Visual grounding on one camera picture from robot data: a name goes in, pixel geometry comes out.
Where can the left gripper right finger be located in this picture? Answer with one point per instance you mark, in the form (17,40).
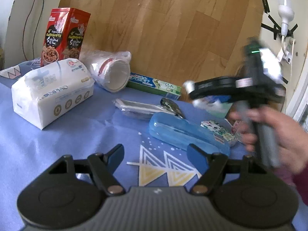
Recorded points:
(210,166)

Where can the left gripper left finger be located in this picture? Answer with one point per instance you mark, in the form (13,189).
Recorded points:
(103,166)

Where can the small white tissue packet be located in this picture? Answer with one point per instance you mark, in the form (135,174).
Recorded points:
(220,130)

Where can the blue glasses case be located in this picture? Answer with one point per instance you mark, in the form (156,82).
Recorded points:
(181,133)

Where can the clear packaged item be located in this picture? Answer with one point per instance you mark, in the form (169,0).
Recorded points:
(138,109)

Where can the green correction tape dispenser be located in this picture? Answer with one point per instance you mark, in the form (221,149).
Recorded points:
(172,107)

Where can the person right hand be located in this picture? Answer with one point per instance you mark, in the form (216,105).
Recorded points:
(291,137)

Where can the white framed frosted window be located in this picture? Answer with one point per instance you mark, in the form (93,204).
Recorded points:
(297,107)

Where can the mint green plastic mug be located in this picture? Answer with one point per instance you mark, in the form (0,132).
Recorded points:
(217,108)

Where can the pink macaron biscuit tin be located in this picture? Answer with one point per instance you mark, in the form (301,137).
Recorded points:
(296,180)

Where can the green toothpaste box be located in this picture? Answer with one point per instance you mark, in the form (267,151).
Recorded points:
(154,86)

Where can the white tissue pack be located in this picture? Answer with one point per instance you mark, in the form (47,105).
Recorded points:
(43,95)

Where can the bagged paper cups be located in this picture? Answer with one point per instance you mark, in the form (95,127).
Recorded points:
(110,70)

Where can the wooden board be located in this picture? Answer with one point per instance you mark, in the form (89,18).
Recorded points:
(173,40)

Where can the red cereal box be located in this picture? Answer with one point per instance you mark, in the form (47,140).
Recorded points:
(64,34)

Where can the white wall charger with cable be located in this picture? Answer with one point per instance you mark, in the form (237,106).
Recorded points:
(286,52)

